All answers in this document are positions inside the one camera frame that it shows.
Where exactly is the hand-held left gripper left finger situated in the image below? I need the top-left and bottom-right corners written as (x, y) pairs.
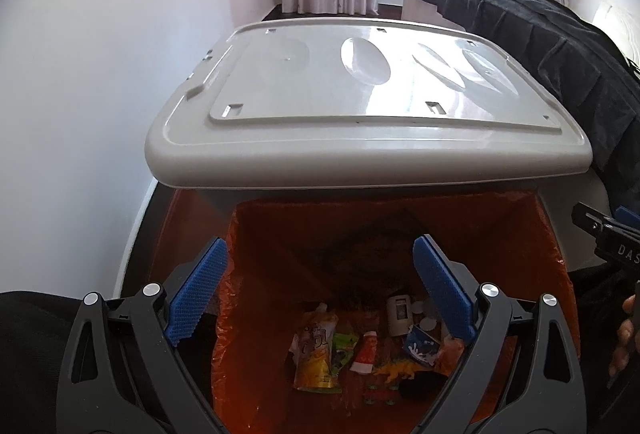
top-left (56, 236), bottom-right (236, 434)

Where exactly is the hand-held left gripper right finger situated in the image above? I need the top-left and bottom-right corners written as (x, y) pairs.
top-left (412, 234), bottom-right (587, 434)

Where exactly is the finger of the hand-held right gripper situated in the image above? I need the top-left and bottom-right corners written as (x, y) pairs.
top-left (615, 205), bottom-right (640, 231)
top-left (571, 202), bottom-right (640, 267)

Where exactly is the white plastic bottle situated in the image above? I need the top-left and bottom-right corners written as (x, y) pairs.
top-left (386, 294), bottom-right (415, 337)

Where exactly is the blue and white carton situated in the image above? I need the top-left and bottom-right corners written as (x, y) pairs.
top-left (402, 325), bottom-right (441, 367)

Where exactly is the orange wrapper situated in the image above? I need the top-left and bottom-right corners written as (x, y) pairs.
top-left (432, 336), bottom-right (466, 377)

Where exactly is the orange toy dinosaur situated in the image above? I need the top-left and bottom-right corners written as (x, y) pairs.
top-left (372, 360), bottom-right (426, 385)

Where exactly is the red white tube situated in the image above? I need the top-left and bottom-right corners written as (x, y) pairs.
top-left (349, 330), bottom-right (381, 374)

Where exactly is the green wrapper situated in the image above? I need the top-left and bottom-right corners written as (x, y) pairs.
top-left (331, 333), bottom-right (360, 369)

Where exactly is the orange trash bag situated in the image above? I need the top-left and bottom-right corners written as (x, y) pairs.
top-left (150, 186), bottom-right (583, 434)

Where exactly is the red and green toy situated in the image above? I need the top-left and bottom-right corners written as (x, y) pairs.
top-left (362, 383), bottom-right (401, 407)

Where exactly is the yellow snack pouch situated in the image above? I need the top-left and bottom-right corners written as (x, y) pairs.
top-left (290, 303), bottom-right (343, 394)

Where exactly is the person's right hand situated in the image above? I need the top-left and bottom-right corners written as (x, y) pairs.
top-left (608, 294), bottom-right (640, 377)

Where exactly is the white plastic box lid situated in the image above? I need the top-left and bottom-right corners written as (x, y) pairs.
top-left (145, 18), bottom-right (593, 189)

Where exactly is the white pillow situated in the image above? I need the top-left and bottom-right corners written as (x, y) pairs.
top-left (592, 0), bottom-right (640, 64)

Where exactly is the dark blanket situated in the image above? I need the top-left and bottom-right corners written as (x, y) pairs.
top-left (397, 0), bottom-right (640, 195)

